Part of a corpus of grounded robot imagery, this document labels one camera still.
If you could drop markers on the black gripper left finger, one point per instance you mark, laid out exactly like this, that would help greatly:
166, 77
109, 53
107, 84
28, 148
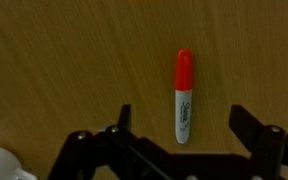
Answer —
117, 139

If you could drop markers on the white ceramic mug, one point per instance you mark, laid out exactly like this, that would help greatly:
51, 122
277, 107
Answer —
11, 168

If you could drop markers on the red capped white marker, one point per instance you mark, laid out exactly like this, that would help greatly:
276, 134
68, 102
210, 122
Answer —
183, 95

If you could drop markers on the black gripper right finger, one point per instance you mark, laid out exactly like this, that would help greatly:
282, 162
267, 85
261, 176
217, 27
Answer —
264, 142

